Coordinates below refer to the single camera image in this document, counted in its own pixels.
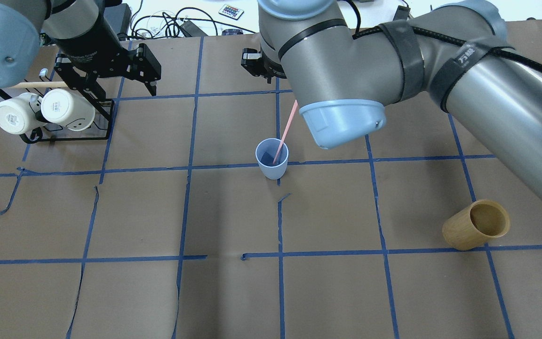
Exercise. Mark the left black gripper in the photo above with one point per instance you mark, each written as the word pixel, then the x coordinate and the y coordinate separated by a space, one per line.
pixel 93 43

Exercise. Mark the light blue plastic cup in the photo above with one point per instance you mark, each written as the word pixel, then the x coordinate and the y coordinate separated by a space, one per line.
pixel 272 158

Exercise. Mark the pink chopstick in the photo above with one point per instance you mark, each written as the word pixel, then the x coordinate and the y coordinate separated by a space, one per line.
pixel 286 131

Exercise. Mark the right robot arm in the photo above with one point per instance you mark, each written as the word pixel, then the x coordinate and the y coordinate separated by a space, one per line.
pixel 457 53

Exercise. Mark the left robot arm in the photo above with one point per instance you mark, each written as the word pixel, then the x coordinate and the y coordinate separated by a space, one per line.
pixel 22 22

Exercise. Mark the black power adapter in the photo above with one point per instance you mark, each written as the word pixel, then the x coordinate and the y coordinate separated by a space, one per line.
pixel 119 18

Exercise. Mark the white mug inner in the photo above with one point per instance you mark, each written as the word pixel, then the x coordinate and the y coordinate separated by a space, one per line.
pixel 61 107

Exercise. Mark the white mug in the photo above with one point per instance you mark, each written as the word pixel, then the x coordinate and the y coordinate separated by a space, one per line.
pixel 19 115
pixel 61 107

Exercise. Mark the remote control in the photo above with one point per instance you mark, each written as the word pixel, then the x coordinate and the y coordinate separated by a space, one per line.
pixel 231 12

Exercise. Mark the white mug outer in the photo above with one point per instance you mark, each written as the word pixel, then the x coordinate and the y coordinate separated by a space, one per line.
pixel 19 115

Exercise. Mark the bamboo cylinder holder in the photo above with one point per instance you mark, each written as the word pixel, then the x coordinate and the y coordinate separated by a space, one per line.
pixel 481 222

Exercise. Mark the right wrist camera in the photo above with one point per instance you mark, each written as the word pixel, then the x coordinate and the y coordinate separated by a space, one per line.
pixel 258 64

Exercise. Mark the black wire mug rack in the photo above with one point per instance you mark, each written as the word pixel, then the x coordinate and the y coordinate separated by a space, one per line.
pixel 90 90

